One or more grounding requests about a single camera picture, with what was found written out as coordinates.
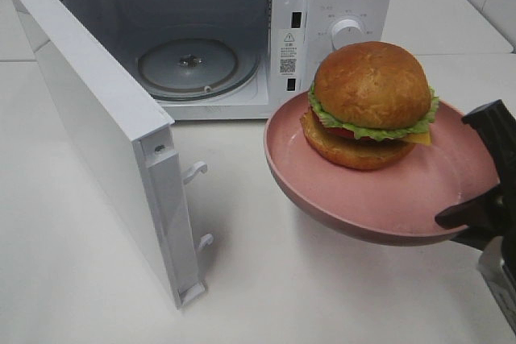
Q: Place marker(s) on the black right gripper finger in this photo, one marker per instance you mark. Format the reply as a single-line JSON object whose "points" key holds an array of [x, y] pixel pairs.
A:
{"points": [[496, 127], [490, 228]]}

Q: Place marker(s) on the pink round plate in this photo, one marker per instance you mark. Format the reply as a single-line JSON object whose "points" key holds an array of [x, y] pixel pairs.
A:
{"points": [[395, 205]]}

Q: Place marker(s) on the burger with lettuce and cheese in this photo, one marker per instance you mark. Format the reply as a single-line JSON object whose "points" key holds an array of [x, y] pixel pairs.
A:
{"points": [[370, 105]]}

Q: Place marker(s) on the white microwave door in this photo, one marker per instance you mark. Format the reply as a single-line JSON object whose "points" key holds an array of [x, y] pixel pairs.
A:
{"points": [[125, 139]]}

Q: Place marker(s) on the upper white microwave knob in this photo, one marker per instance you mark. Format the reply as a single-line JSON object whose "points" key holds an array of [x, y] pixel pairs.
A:
{"points": [[346, 31]]}

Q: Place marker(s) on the white warning label sticker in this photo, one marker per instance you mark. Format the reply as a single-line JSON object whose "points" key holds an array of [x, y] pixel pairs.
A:
{"points": [[287, 52]]}

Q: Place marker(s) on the white microwave oven body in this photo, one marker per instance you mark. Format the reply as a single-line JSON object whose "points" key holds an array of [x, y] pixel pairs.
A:
{"points": [[129, 28]]}

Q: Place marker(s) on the glass microwave turntable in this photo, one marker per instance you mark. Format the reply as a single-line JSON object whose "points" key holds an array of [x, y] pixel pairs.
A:
{"points": [[184, 70]]}

